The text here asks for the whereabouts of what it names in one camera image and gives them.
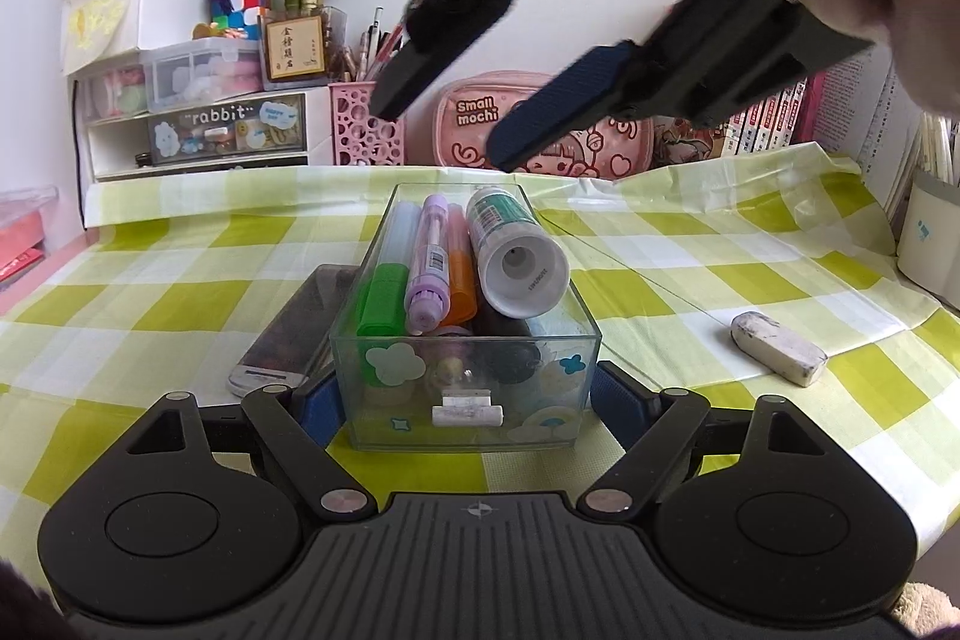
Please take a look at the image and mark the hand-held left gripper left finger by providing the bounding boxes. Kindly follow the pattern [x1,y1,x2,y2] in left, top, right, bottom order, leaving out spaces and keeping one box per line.
[120,370,380,522]

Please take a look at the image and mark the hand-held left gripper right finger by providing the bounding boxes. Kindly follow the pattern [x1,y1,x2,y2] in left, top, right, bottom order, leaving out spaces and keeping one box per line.
[576,361,837,522]

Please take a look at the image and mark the clear plastic organizer box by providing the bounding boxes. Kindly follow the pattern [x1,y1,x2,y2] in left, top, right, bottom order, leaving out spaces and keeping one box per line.
[328,182,602,453]

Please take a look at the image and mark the black marker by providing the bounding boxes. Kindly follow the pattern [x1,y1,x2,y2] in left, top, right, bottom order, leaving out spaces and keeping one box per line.
[469,304,552,390]

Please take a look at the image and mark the green cap highlighter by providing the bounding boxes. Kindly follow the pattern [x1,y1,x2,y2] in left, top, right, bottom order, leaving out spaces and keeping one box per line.
[356,201,421,339]

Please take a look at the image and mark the purple multicolour pen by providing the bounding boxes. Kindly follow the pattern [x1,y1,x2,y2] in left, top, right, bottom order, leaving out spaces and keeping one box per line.
[431,329,473,395]

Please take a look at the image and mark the white green glue stick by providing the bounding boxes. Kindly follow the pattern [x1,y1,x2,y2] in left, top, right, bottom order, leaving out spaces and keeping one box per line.
[465,186,569,320]

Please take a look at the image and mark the white eraser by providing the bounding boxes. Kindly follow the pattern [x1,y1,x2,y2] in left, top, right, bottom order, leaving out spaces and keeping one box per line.
[730,310,828,387]

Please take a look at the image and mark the small purple tube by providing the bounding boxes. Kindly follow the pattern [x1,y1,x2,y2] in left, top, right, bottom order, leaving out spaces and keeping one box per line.
[405,194,451,335]

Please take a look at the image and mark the orange highlighter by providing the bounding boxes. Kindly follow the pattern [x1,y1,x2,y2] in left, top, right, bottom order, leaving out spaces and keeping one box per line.
[442,224,479,326]

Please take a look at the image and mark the pink perforated pen holder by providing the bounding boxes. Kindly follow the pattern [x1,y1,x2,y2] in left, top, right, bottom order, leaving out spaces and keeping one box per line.
[328,81,406,166]

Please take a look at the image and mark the clear glass vase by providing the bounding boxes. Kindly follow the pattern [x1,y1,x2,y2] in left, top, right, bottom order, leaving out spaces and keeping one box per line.
[319,6,350,85]

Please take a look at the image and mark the pink cartoon pencil case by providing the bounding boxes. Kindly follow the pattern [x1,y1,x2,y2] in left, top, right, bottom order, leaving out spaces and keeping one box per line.
[433,71,653,180]

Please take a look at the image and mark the silver smartphone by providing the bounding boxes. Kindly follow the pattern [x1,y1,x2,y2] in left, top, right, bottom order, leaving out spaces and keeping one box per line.
[227,263,357,399]

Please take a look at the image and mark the brown calligraphy plaque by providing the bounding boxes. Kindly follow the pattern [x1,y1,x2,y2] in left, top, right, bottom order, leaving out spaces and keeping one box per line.
[260,15,329,82]

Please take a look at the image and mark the cat cover book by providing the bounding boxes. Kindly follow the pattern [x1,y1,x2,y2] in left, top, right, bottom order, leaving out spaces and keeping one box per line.
[651,113,740,170]

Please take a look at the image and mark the green checkered tablecloth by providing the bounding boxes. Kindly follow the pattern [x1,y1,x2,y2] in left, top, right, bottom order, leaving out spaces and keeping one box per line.
[0,141,960,581]

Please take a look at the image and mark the colourful puzzle cube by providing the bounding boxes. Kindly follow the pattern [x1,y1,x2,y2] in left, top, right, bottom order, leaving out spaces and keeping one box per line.
[210,0,271,37]

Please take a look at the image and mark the small brown toy figure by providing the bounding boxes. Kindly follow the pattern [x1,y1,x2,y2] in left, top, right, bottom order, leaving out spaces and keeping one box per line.
[191,19,256,41]

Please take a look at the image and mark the pink spine book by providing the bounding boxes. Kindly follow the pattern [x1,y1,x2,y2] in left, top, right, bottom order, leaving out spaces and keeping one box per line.
[766,79,807,152]
[746,98,781,155]
[727,111,760,157]

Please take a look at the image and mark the clear storage box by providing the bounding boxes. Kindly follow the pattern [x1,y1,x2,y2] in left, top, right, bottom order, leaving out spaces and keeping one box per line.
[142,40,263,114]

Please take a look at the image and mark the white storage box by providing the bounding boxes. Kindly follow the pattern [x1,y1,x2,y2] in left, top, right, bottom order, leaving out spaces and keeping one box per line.
[54,0,215,75]

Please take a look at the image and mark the pink book slipcase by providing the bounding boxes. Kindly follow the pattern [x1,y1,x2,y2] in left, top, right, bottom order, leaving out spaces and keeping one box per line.
[796,70,827,148]

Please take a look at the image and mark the white drawer unit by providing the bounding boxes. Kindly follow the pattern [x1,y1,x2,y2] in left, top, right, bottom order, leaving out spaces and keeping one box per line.
[71,66,335,182]

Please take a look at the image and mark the printed paper sheets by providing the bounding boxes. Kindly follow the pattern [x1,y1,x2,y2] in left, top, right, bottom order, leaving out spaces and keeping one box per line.
[821,51,923,221]

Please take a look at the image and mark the red book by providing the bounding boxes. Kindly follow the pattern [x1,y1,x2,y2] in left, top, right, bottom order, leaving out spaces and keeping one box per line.
[0,212,50,289]

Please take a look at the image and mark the white pen cup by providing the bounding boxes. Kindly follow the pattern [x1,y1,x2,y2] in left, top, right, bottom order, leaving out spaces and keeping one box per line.
[896,171,960,311]

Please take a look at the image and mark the clear plastic bin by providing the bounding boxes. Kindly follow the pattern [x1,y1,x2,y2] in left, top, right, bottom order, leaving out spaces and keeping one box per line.
[0,186,59,304]

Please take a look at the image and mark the dark purple fabric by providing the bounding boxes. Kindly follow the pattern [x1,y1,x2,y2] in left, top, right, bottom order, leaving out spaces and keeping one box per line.
[0,557,72,640]

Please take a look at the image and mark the beige fluffy fabric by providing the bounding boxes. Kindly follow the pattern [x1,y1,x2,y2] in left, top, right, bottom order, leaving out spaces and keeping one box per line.
[896,584,960,640]

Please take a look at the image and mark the bunch of white pens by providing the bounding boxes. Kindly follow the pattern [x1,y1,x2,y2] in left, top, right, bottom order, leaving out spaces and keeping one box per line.
[919,111,960,187]

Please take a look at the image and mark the black cable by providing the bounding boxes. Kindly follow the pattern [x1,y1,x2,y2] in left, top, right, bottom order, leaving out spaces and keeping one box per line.
[71,77,91,229]

